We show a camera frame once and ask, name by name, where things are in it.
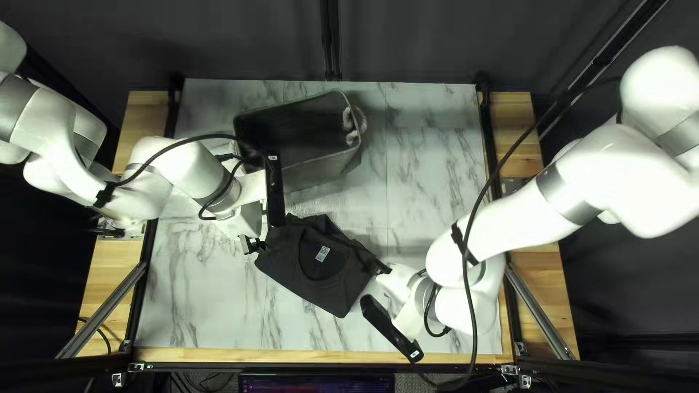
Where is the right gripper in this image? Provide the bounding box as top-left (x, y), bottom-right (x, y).
top-left (371, 260), bottom-right (433, 340)

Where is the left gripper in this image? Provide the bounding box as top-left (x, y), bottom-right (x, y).
top-left (232, 171), bottom-right (272, 257)

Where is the black sweatshirt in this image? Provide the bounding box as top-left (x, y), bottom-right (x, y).
top-left (253, 213), bottom-right (392, 319)

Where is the grey fabric basket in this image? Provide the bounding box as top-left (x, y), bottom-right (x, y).
top-left (233, 89), bottom-right (368, 193)

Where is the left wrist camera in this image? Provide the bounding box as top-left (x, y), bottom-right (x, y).
top-left (264, 154), bottom-right (288, 228)

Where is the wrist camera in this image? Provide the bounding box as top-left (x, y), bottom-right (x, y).
top-left (264, 154), bottom-right (288, 228)
top-left (360, 294), bottom-right (424, 362)

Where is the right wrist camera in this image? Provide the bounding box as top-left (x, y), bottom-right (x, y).
top-left (360, 294), bottom-right (424, 362)

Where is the black cable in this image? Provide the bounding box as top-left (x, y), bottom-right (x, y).
top-left (76, 316), bottom-right (113, 356)
top-left (92, 133), bottom-right (264, 222)
top-left (424, 75), bottom-right (624, 393)

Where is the black frame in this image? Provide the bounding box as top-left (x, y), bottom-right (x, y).
top-left (55, 0), bottom-right (672, 393)

